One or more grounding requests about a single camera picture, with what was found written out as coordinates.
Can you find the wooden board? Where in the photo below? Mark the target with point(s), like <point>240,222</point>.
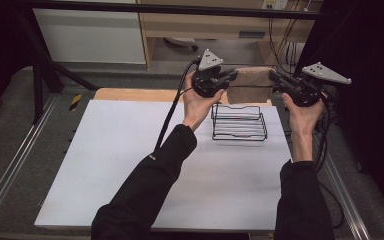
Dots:
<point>136,94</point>

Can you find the wooden desk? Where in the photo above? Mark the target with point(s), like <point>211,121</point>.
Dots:
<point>213,26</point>

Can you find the white chair base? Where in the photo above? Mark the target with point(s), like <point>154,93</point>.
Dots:
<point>181,42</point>

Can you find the person's right hand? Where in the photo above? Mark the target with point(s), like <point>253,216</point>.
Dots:
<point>301,116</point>

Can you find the black horizontal frame bar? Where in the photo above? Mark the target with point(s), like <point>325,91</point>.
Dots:
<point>146,9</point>

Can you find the beige towel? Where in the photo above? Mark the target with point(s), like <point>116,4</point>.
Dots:
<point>250,83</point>

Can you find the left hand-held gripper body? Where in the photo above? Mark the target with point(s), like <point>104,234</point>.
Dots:
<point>208,81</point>

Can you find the white cabinet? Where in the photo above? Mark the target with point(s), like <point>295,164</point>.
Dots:
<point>90,36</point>

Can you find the black curtain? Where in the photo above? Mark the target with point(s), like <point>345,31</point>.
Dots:
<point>366,50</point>

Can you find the black metal stand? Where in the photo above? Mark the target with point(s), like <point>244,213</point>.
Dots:
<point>40,76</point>

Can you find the person's left hand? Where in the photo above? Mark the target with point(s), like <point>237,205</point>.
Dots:
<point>198,106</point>

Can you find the aluminium rail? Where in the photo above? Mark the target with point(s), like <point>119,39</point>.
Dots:
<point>346,196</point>
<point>10,173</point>

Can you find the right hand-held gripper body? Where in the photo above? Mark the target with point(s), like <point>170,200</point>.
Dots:
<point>306,90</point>

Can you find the white wall socket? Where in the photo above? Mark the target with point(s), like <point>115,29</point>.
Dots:
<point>275,4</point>

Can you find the yellow black striped tape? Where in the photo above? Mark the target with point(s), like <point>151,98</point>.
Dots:
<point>75,102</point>

